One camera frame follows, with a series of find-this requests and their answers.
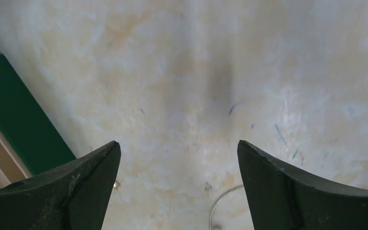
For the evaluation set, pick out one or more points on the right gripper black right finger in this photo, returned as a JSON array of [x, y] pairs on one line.
[[284, 197]]

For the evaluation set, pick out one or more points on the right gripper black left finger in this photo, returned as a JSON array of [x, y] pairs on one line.
[[73, 196]]

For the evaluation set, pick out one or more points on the green jewelry box with lid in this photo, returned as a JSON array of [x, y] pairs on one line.
[[29, 143]]

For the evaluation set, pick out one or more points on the gold stud earring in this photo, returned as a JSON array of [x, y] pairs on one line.
[[116, 185]]

